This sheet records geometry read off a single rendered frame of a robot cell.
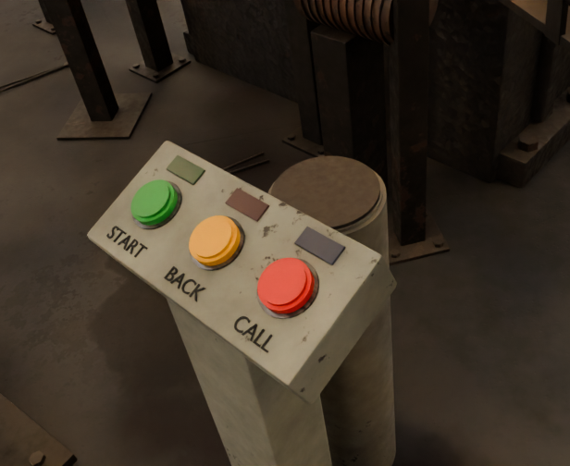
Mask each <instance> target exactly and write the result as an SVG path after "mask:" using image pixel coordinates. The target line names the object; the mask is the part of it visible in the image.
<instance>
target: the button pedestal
mask: <svg viewBox="0 0 570 466"><path fill-rule="evenodd" d="M177 155H179V156H181V157H182V158H184V159H186V160H188V161H190V162H192V163H193V164H195V165H197V166H199V167H201V168H202V169H204V170H205V172H204V173H203V174H202V176H201V177H200V178H199V179H198V180H197V182H196V183H195V184H194V185H192V184H191V183H189V182H187V181H186V180H184V179H182V178H180V177H178V176H176V175H174V174H173V173H171V172H169V171H168V170H166V168H167V167H168V166H169V164H170V163H171V162H172V161H173V160H174V158H175V157H176V156H177ZM159 179H162V180H165V181H167V182H168V183H170V184H171V185H172V187H173V188H174V189H175V190H176V192H177V194H178V200H177V204H176V207H175V209H174V210H173V212H172V213H171V215H170V216H169V217H168V218H166V219H165V220H164V221H162V222H160V223H158V224H156V225H151V226H147V225H143V224H141V223H140V222H139V221H138V220H137V219H136V218H134V216H133V215H132V213H131V209H130V207H131V202H132V199H133V197H134V195H135V194H136V192H137V191H138V190H139V189H140V188H141V187H142V186H143V185H145V184H147V183H148V182H151V181H153V180H159ZM237 188H239V189H240V190H243V191H245V192H247V193H248V194H250V195H252V196H254V197H255V198H257V199H258V200H260V201H262V202H265V203H267V204H268V205H269V207H268V209H267V210H266V212H265V213H264V214H263V215H262V217H261V218H260V219H259V220H258V222H256V221H254V220H253V219H252V218H250V217H248V216H246V215H244V214H242V213H240V212H239V211H237V210H235V209H233V208H232V207H230V206H228V205H227V204H225V202H226V201H227V199H228V198H229V197H230V195H231V194H232V193H233V192H234V191H235V190H236V189H237ZM215 215H223V216H226V217H228V218H229V219H231V220H232V221H233V222H234V224H235V225H236V226H237V227H238V229H239V231H240V235H241V236H240V243H239V246H238V248H237V250H236V251H235V252H234V253H233V255H232V256H231V257H230V258H229V259H228V260H227V261H225V262H224V263H222V264H218V265H211V266H209V265H204V264H200V263H199V262H198V261H197V260H196V259H195V258H193V256H192V254H191V252H190V248H189V241H190V237H191V234H192V233H193V231H194V230H195V228H196V227H197V226H198V225H199V224H200V223H201V222H203V221H204V220H205V219H207V218H209V217H211V216H215ZM306 227H310V228H312V229H313V230H315V231H317V232H319V233H321V234H323V235H324V236H326V237H328V238H330V239H333V240H334V241H336V242H338V243H339V244H341V245H342V246H344V247H345V249H344V251H343V252H342V253H341V255H340V256H339V258H338V259H337V260H336V262H335V263H334V264H333V265H331V264H329V263H327V262H325V261H323V260H322V259H320V258H318V257H317V256H315V255H314V254H312V253H311V252H309V251H306V250H305V249H303V248H301V247H299V246H298V245H296V244H295V243H294V242H295V241H296V240H297V239H298V238H299V237H300V235H301V234H302V233H303V231H304V230H305V228H306ZM87 236H88V238H89V240H91V241H92V242H93V243H94V244H96V245H97V246H98V247H100V248H101V249H102V250H103V251H105V252H106V253H107V254H109V255H110V256H111V257H112V258H114V259H115V260H116V261H117V262H119V263H120V264H122V265H123V266H124V267H126V268H127V269H128V270H130V271H131V272H132V273H133V274H134V275H136V276H137V277H138V278H140V279H141V280H142V281H144V282H145V283H146V284H148V285H149V286H150V287H152V288H153V289H155V290H156V291H157V292H159V293H160V294H161V295H163V296H164V297H165V298H167V302H168V305H169V307H170V310H171V312H172V314H173V317H174V319H175V322H176V324H177V327H178V330H179V331H180V335H181V338H182V340H183V343H184V345H185V348H186V350H187V352H188V355H189V357H190V360H191V362H192V367H193V369H194V371H195V373H196V376H197V378H198V381H199V383H200V386H201V389H202V390H203V393H204V397H205V399H206V402H207V405H208V407H209V410H210V411H211V414H212V416H213V419H214V421H215V424H216V427H217V430H218V432H219V435H220V437H221V440H222V443H223V445H224V448H225V449H226V452H227V454H228V457H229V461H230V464H231V466H332V463H331V457H330V452H329V446H328V437H327V431H326V426H325V421H324V415H323V410H322V404H321V399H320V393H321V392H322V390H323V389H324V387H325V386H326V385H327V383H328V381H329V380H330V378H331V377H332V376H333V375H334V374H335V372H336V371H337V370H338V368H339V367H340V365H341V364H342V362H343V361H344V359H345V358H346V357H347V355H348V354H349V352H350V351H351V350H352V348H353V346H354V345H355V344H356V342H357V341H358V339H359V338H360V337H361V336H362V335H363V333H364V332H365V331H366V329H367V327H368V326H369V325H370V323H371V322H372V320H373V319H374V318H375V316H376V315H377V313H378V311H379V310H380V309H381V307H382V306H383V304H384V303H385V302H386V300H387V299H388V297H389V296H390V294H391V293H392V292H393V291H394V290H395V288H396V285H397V282H396V280H395V278H394V277H393V275H392V273H391V271H390V269H389V267H388V266H387V264H386V262H385V260H384V258H383V257H382V255H381V254H379V253H378V252H376V251H373V250H371V249H369V248H367V246H365V245H363V244H361V243H359V242H357V241H355V240H354V239H351V238H349V237H347V236H345V235H343V234H341V233H340V232H339V231H337V230H335V229H333V228H331V227H329V226H327V225H325V224H323V223H321V222H319V221H317V220H316V219H314V218H313V217H311V216H309V215H306V214H304V213H303V212H301V211H299V210H297V209H295V208H293V207H291V206H290V205H288V204H286V203H285V202H282V201H280V200H279V199H277V198H275V197H273V196H271V195H269V194H267V193H265V192H264V191H262V190H260V189H258V188H256V187H254V186H253V185H251V184H249V183H247V182H245V181H243V180H241V179H240V178H237V177H235V176H233V175H231V174H230V173H229V172H227V171H225V170H223V169H221V168H219V167H217V166H215V165H213V164H211V163H209V162H207V161H205V160H204V159H203V158H201V157H199V156H197V155H195V154H193V153H191V152H189V151H187V150H185V149H183V148H181V147H179V146H178V145H177V144H175V143H173V142H171V141H165V142H164V143H163V144H162V145H161V146H160V148H159V149H158V150H157V151H156V152H155V154H154V155H153V156H152V157H151V158H150V160H149V161H148V162H147V163H146V164H145V166H144V167H143V168H142V169H141V170H140V172H139V173H138V174H137V175H136V176H135V178H134V179H133V180H132V181H131V182H130V184H129V185H128V186H127V187H126V188H125V189H124V191H122V192H121V193H120V195H119V196H118V197H117V198H116V200H115V201H114V202H113V203H112V204H111V205H110V207H109V208H108V209H107V210H106V211H105V213H104V214H103V215H102V216H101V218H100V219H99V220H98V221H97V222H96V224H95V225H94V226H93V227H92V228H91V230H90V231H89V232H88V234H87ZM283 258H295V259H298V260H300V261H302V262H303V263H305V264H306V265H307V267H308V268H309V269H310V271H311V272H312V274H313V277H314V282H315V284H314V290H313V293H312V295H311V297H310V299H309V300H308V302H307V303H306V304H305V305H304V306H303V307H302V308H300V309H299V310H297V311H295V312H292V313H274V312H272V311H270V310H269V309H268V308H267V307H266V306H265V305H264V304H263V302H262V301H260V299H259V296H258V292H257V285H258V281H259V278H260V276H261V275H262V273H263V272H264V270H265V269H266V268H267V267H268V266H269V265H270V264H272V263H274V262H275V261H276V260H279V259H283Z"/></svg>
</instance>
